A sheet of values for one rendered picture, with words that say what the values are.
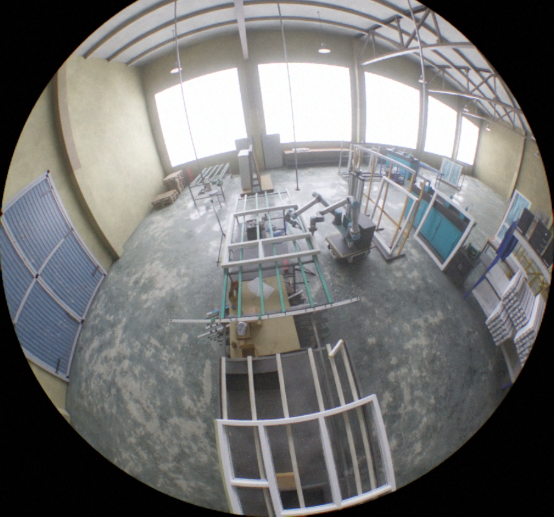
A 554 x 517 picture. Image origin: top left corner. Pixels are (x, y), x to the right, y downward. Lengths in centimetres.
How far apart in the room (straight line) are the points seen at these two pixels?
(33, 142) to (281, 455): 796
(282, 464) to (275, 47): 1269
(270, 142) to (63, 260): 992
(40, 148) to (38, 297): 391
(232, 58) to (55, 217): 993
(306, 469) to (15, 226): 678
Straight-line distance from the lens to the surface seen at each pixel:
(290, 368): 207
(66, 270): 626
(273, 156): 957
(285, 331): 216
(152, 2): 798
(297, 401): 206
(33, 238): 604
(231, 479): 220
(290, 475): 225
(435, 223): 511
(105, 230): 681
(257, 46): 1088
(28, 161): 663
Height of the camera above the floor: 268
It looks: 40 degrees down
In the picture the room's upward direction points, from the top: 7 degrees counter-clockwise
